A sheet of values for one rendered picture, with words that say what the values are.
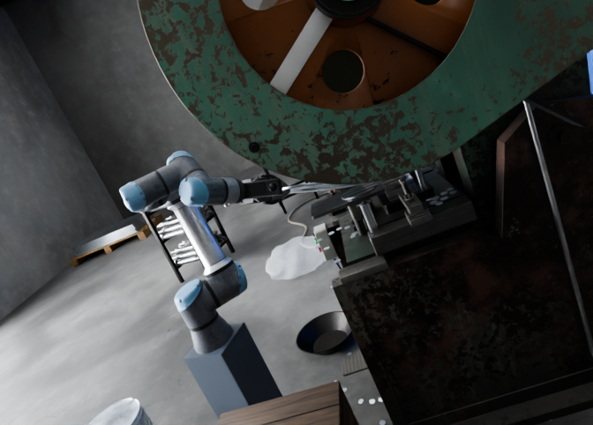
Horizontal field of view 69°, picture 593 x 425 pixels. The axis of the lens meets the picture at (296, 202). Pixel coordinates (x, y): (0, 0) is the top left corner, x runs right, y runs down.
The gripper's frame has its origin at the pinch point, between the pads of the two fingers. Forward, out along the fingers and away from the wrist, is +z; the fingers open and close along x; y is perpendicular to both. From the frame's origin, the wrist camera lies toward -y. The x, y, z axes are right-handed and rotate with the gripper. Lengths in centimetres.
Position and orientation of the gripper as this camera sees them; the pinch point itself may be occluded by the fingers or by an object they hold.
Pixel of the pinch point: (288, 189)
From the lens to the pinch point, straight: 135.3
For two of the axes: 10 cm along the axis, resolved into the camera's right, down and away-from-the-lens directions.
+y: -7.1, 1.1, 7.0
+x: 1.0, 9.9, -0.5
